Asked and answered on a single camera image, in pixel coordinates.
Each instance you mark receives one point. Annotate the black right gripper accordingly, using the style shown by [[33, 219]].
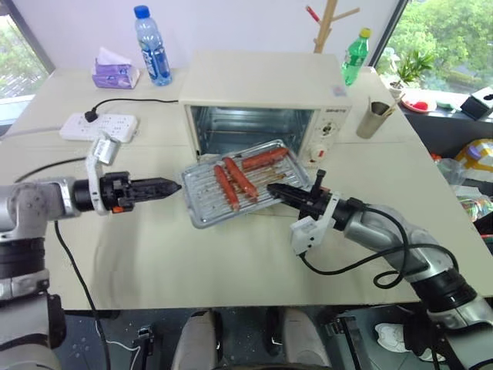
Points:
[[317, 202]]

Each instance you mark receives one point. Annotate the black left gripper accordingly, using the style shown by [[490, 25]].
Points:
[[115, 190]]

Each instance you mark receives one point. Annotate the metal ribbed baking tray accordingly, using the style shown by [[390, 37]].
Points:
[[208, 208]]

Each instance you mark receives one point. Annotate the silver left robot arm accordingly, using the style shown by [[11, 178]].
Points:
[[27, 200]]

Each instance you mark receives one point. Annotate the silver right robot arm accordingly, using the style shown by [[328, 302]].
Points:
[[385, 227]]

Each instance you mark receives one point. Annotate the red sausage on skewer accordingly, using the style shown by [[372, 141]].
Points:
[[239, 176], [265, 158], [227, 189]]

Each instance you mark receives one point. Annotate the glass toaster oven door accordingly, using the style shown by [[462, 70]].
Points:
[[208, 157]]

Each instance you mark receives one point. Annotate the cream oven timer knob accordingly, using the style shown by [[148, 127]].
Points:
[[327, 129]]

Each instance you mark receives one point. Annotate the cream toaster oven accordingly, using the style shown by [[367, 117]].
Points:
[[254, 81]]

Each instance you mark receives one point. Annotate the white power strip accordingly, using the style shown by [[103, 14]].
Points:
[[111, 127]]

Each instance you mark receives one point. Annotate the metal cup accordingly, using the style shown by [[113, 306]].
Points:
[[370, 123]]

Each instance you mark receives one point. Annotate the purple tissue pack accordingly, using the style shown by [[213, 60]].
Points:
[[115, 75]]

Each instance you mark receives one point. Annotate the wooden chopsticks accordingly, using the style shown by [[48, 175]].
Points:
[[389, 109]]

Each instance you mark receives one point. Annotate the blue water bottle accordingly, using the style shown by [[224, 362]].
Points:
[[154, 54]]

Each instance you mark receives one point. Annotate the black shoe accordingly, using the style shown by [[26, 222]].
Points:
[[274, 331]]

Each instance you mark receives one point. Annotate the grey rounded robot leg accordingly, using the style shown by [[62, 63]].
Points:
[[194, 343], [304, 339]]

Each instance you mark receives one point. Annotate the green soda bottle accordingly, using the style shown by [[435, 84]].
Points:
[[356, 58]]

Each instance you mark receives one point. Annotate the plate with red contents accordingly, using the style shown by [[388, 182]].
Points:
[[420, 103]]

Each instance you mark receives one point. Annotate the clear plastic bag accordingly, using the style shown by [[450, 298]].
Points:
[[458, 185]]

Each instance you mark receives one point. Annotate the wooden coat rack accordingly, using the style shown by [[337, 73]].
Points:
[[323, 27]]

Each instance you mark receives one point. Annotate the white object on floor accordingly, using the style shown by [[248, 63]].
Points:
[[391, 337]]

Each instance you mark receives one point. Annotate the small potted plant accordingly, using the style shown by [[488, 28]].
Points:
[[414, 67]]

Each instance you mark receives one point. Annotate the red item on rack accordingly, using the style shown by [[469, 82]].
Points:
[[312, 13]]

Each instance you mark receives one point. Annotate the colourful yellow bag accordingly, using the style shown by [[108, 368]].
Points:
[[477, 154]]

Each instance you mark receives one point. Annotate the black tissue box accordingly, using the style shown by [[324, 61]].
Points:
[[475, 106]]

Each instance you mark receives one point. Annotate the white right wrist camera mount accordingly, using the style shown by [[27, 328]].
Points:
[[306, 237]]

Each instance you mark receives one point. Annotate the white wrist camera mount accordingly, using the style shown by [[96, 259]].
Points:
[[103, 150], [306, 237]]

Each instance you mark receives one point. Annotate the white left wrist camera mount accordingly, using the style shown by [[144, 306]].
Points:
[[103, 150]]

